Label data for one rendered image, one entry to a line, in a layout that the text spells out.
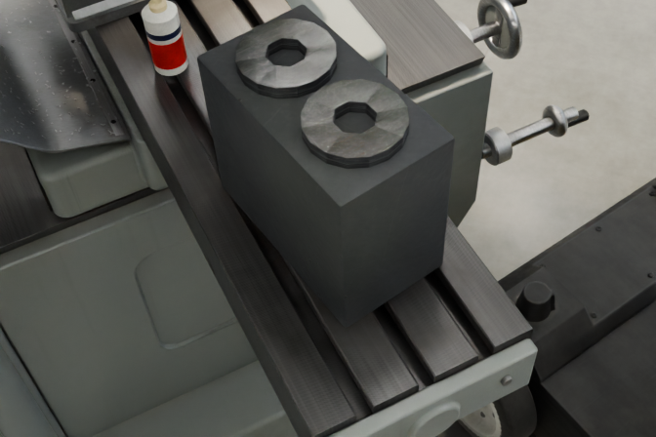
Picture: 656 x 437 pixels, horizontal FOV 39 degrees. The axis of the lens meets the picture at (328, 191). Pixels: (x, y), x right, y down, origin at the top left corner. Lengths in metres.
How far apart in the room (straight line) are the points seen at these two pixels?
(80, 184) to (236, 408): 0.61
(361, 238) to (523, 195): 1.43
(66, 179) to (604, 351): 0.74
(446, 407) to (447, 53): 0.68
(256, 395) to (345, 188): 0.98
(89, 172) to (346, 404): 0.51
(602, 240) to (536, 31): 1.27
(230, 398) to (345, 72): 0.96
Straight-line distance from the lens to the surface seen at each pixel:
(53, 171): 1.21
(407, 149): 0.77
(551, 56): 2.53
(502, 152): 1.57
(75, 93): 1.23
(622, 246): 1.40
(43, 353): 1.46
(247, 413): 1.67
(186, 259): 1.41
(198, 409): 1.68
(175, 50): 1.10
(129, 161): 1.22
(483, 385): 0.89
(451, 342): 0.88
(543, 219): 2.16
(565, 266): 1.36
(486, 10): 1.64
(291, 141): 0.78
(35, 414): 1.51
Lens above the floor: 1.69
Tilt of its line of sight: 51 degrees down
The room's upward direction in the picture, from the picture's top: 3 degrees counter-clockwise
